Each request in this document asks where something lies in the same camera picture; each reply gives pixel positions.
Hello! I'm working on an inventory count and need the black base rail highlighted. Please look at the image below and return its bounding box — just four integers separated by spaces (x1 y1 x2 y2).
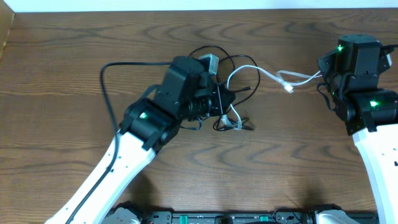
102 201 379 224

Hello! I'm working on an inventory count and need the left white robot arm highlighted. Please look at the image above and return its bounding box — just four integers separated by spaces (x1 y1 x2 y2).
48 54 235 223

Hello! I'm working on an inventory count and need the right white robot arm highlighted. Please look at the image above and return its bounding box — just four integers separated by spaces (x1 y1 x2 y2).
318 34 397 223

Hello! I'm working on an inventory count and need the white usb cable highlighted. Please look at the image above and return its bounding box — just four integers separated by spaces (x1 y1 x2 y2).
221 64 323 131

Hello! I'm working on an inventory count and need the black usb cable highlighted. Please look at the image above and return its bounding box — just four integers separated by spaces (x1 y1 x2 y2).
188 45 261 132

